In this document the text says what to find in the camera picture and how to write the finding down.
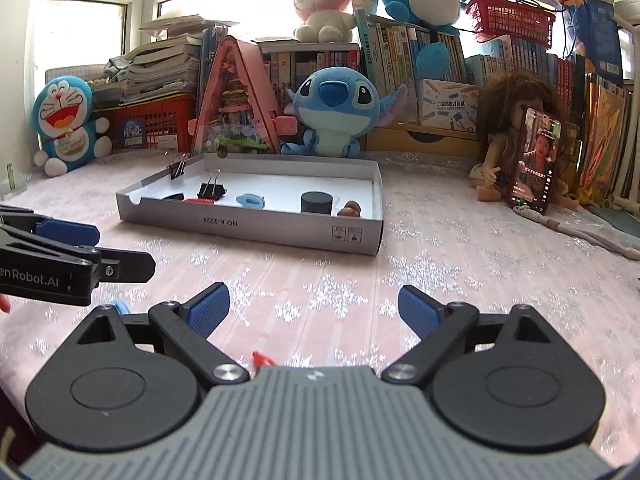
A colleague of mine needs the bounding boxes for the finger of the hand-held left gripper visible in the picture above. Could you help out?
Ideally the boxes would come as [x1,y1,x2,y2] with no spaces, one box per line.
[0,205,101,247]
[0,227,157,281]

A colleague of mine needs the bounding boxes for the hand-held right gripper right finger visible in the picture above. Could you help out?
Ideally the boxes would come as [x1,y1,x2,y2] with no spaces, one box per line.
[381,284,568,386]

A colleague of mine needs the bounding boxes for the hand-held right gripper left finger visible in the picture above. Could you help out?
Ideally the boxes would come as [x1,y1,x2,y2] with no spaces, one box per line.
[62,281,251,386]

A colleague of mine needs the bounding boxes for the large black binder clip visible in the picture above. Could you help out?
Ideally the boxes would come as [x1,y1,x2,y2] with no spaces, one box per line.
[197,170,227,200]

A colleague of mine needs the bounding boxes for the white cardboard box tray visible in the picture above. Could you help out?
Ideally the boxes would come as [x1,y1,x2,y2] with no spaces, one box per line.
[116,152,385,257]

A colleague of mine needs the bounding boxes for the clear glass cup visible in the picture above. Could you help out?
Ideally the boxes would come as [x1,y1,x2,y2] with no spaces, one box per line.
[0,162,28,196]

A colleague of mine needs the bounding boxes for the pink snowflake tablecloth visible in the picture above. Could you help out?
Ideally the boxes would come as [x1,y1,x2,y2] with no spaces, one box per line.
[0,150,640,461]

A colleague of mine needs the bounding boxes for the small black binder clip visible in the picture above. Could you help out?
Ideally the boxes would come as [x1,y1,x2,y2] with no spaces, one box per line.
[165,151,192,181]

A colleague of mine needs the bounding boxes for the blue white label card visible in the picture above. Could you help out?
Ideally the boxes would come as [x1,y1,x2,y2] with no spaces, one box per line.
[117,117,181,151]

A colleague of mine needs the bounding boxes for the blue robot cat plush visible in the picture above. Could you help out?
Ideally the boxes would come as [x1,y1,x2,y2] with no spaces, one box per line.
[32,76,113,177]

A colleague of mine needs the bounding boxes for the red plastic crate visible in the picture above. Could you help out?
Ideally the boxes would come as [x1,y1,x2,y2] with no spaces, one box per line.
[92,95,198,153]

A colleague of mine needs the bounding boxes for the wooden drawer box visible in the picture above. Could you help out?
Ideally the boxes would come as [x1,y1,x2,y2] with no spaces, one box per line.
[367,122,481,157]

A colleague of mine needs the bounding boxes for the smartphone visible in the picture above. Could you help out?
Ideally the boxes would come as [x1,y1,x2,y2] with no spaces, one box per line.
[506,107,563,214]

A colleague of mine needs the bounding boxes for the stack of books and papers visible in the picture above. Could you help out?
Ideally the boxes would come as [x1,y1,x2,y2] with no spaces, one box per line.
[90,15,241,106]

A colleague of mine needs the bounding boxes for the pink triangular miniature house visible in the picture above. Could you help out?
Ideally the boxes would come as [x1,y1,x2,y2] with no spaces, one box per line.
[189,36,298,156]

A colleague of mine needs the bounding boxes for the white printed cardboard carton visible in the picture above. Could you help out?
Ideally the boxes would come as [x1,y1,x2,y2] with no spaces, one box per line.
[417,78,481,128]

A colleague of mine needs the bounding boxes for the brown-haired doll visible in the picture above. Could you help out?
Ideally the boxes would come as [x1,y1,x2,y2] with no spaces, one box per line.
[470,71,583,208]

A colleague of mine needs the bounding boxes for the blue alien plush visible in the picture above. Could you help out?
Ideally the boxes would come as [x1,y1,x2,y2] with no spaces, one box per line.
[280,66,408,157]

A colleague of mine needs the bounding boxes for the white plastic pipes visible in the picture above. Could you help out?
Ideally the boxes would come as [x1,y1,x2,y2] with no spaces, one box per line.
[602,195,640,213]

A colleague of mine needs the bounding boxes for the row of upright books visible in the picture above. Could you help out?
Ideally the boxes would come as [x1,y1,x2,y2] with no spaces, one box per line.
[197,22,588,126]

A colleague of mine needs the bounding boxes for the leaning orange picture books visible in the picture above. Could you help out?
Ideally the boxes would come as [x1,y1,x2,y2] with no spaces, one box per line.
[565,55,633,201]

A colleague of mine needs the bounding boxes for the small red mesh basket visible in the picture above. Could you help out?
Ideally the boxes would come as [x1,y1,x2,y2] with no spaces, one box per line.
[466,0,557,43]

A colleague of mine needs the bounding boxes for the pink bunny plush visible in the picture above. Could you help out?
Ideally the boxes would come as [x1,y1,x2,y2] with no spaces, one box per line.
[291,0,357,43]

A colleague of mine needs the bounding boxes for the dark blue bag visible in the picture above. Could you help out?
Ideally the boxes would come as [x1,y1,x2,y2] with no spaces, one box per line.
[562,0,626,83]

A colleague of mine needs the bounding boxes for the white wire grid panel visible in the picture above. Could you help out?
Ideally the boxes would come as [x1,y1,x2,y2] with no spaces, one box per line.
[45,62,108,92]

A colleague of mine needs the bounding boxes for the white cable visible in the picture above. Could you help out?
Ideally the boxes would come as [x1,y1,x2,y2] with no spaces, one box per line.
[515,205,640,259]

